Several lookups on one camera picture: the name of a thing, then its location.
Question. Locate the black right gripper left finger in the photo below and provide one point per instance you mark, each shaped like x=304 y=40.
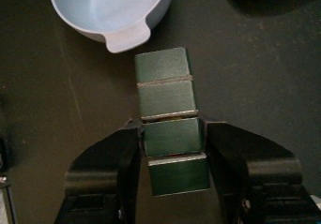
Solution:
x=104 y=168

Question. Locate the dark green toy sushi roll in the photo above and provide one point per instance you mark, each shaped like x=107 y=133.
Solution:
x=171 y=121

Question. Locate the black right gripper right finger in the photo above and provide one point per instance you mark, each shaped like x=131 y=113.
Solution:
x=250 y=168

